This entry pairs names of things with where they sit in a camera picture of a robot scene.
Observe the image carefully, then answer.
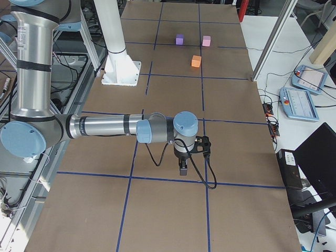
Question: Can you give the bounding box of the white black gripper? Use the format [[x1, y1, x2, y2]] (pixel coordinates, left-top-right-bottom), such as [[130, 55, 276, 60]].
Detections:
[[174, 136, 196, 175]]

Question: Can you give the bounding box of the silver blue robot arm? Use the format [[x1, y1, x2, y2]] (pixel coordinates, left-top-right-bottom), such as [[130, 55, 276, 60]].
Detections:
[[1, 1, 198, 175]]

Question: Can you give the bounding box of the brown paper table mat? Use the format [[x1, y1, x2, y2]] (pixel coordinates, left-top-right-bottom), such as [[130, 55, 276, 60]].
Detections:
[[26, 1, 301, 251]]

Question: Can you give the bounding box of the black orange power strip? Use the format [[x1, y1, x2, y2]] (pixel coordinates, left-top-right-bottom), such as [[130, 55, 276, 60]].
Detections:
[[262, 102, 280, 138]]

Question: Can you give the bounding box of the orange foam block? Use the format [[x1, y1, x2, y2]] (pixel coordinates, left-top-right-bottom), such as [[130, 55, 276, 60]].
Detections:
[[191, 55, 202, 68]]

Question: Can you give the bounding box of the black box device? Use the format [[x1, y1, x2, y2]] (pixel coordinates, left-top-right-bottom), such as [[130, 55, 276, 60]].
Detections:
[[276, 149, 303, 190]]

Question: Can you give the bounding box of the pink foam block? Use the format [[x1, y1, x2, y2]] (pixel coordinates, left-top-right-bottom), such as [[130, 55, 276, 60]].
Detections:
[[202, 36, 211, 47]]

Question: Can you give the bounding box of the black laptop computer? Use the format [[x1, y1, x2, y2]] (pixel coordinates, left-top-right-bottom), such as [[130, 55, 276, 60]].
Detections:
[[294, 122, 335, 199]]

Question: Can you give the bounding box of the purple foam block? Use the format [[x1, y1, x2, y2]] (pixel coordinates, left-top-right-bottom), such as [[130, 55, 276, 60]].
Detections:
[[175, 34, 184, 45]]

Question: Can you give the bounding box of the near blue teach pendant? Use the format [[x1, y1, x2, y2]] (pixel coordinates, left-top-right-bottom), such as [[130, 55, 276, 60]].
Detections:
[[279, 87, 319, 122]]

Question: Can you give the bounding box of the blue teach pendant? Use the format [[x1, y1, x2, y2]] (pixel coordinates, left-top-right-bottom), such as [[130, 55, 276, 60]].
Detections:
[[291, 65, 327, 95], [279, 87, 319, 122]]

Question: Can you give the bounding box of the far blue teach pendant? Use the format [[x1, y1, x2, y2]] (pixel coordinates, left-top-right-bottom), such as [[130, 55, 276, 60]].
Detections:
[[291, 65, 327, 95]]

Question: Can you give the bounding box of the wooden beam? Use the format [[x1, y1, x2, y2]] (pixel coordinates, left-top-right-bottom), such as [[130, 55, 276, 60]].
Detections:
[[309, 22, 335, 65]]

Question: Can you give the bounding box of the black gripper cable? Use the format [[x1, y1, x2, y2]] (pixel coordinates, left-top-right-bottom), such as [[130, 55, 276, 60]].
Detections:
[[144, 139, 217, 190]]

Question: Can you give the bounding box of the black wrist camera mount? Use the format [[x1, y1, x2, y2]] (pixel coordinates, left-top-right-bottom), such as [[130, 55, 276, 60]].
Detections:
[[190, 135, 211, 156]]

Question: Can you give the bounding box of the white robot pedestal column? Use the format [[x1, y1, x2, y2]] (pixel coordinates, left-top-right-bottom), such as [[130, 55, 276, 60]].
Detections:
[[94, 0, 141, 86]]

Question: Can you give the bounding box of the aluminium side frame rail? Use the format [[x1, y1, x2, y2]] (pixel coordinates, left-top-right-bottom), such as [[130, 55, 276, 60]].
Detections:
[[1, 51, 96, 247]]

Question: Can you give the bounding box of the blue network cable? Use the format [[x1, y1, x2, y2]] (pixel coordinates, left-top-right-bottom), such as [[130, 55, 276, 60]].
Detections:
[[300, 209, 332, 252]]

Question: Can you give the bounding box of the aluminium frame post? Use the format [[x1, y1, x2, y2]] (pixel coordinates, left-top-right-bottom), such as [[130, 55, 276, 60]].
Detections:
[[251, 0, 298, 81]]

